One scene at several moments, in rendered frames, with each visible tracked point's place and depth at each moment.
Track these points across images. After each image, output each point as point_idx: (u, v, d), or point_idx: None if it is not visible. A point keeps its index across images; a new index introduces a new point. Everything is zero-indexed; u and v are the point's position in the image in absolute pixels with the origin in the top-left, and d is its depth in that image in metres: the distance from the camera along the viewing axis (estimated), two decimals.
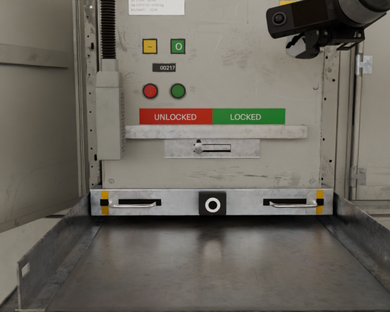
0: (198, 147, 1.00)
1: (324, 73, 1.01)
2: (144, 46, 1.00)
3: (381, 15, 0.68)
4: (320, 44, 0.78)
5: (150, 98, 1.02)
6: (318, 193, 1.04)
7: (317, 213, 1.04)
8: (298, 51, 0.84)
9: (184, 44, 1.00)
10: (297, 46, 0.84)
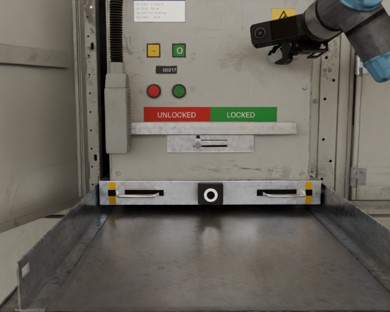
0: (197, 142, 1.09)
1: (312, 75, 1.11)
2: (148, 51, 1.10)
3: (337, 33, 0.88)
4: (293, 54, 0.98)
5: (153, 98, 1.11)
6: (307, 184, 1.14)
7: (306, 203, 1.14)
8: (277, 57, 1.04)
9: (184, 49, 1.10)
10: (276, 54, 1.04)
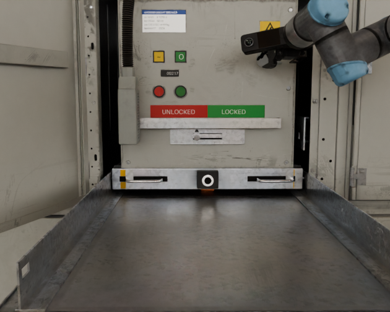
0: (196, 135, 1.28)
1: (295, 78, 1.30)
2: (155, 57, 1.29)
3: (312, 43, 1.06)
4: (277, 59, 1.17)
5: (158, 97, 1.30)
6: None
7: None
8: (264, 62, 1.22)
9: (185, 55, 1.29)
10: (263, 59, 1.23)
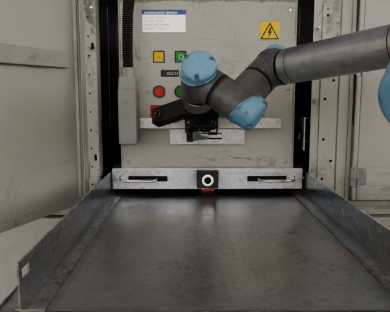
0: None
1: None
2: (155, 57, 1.29)
3: (205, 108, 1.04)
4: (190, 130, 1.15)
5: (158, 97, 1.30)
6: None
7: None
8: None
9: (185, 55, 1.29)
10: None
